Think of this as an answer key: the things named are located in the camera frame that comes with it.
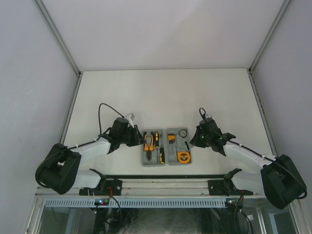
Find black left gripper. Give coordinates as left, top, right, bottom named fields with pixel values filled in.
left=119, top=125, right=146, bottom=147

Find orange black pliers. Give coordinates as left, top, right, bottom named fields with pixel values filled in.
left=143, top=132, right=155, bottom=161

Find black electrical tape roll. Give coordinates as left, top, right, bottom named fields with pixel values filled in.
left=178, top=129, right=188, bottom=138

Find orange tape measure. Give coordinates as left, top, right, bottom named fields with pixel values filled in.
left=177, top=141, right=191, bottom=164

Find grey plastic tool case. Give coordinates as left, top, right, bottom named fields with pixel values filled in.
left=142, top=127, right=192, bottom=167

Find orange hex key set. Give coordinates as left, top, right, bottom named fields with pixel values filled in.
left=167, top=133, right=176, bottom=144

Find short yellow black screwdriver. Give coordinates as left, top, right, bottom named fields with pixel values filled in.
left=159, top=147, right=165, bottom=164

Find long black yellow screwdriver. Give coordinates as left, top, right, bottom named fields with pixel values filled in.
left=155, top=132, right=159, bottom=148

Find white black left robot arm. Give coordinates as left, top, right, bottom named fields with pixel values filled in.
left=35, top=113, right=143, bottom=195

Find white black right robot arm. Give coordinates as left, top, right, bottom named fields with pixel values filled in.
left=191, top=117, right=308, bottom=209

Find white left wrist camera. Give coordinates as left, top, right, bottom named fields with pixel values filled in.
left=124, top=113, right=135, bottom=128

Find black right camera cable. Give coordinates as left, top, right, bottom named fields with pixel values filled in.
left=198, top=107, right=308, bottom=199

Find black camera cable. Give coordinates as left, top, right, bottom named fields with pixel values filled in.
left=198, top=107, right=308, bottom=199
left=35, top=103, right=127, bottom=187

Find black left camera cable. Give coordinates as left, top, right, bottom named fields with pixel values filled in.
left=35, top=103, right=127, bottom=187

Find aluminium front rail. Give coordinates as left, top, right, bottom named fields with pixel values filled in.
left=34, top=177, right=301, bottom=198

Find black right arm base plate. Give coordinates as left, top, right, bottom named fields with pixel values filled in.
left=208, top=180, right=253, bottom=196

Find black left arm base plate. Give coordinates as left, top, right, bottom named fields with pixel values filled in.
left=79, top=179, right=122, bottom=196

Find grey slotted cable duct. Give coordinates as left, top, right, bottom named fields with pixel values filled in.
left=44, top=198, right=227, bottom=208

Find right aluminium frame post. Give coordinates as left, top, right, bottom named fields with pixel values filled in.
left=249, top=0, right=293, bottom=73

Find aluminium frame post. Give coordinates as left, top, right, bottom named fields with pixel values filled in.
left=33, top=0, right=81, bottom=78
left=249, top=0, right=293, bottom=73

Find left aluminium frame post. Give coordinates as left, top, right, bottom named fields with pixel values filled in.
left=33, top=0, right=81, bottom=78

